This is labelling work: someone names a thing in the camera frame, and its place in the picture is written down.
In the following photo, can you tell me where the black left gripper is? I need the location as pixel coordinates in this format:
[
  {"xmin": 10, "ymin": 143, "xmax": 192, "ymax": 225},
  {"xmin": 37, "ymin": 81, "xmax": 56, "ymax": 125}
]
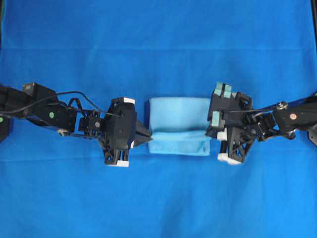
[{"xmin": 99, "ymin": 97, "xmax": 152, "ymax": 166}]

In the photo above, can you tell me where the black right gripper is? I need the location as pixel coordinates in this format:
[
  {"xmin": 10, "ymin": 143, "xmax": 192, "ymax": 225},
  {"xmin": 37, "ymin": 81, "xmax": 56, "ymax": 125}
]
[{"xmin": 206, "ymin": 92, "xmax": 255, "ymax": 165}]

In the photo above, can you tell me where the light blue towel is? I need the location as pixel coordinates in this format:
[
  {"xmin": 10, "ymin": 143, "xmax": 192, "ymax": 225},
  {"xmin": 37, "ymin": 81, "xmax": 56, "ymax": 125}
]
[{"xmin": 148, "ymin": 97, "xmax": 211, "ymax": 156}]

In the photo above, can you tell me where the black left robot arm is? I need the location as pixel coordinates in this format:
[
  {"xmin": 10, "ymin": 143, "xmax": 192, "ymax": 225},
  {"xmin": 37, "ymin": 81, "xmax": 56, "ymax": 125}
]
[{"xmin": 0, "ymin": 83, "xmax": 152, "ymax": 167}]

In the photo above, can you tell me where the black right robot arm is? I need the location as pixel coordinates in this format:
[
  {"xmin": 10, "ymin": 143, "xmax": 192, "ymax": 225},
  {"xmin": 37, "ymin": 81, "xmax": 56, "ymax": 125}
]
[{"xmin": 206, "ymin": 92, "xmax": 317, "ymax": 165}]

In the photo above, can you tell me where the black right camera cable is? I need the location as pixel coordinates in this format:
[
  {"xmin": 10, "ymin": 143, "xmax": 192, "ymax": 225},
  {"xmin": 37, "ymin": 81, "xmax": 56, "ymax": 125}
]
[{"xmin": 222, "ymin": 105, "xmax": 282, "ymax": 117}]

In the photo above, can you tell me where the black camera cable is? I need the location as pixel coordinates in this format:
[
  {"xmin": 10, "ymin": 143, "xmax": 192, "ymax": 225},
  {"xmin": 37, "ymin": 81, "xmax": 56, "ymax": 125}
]
[
  {"xmin": 0, "ymin": 91, "xmax": 123, "ymax": 117},
  {"xmin": 222, "ymin": 105, "xmax": 282, "ymax": 117}
]

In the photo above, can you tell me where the black left camera cable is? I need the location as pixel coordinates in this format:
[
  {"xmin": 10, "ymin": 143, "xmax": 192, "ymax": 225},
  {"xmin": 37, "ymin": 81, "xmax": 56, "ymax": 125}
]
[{"xmin": 0, "ymin": 91, "xmax": 123, "ymax": 117}]

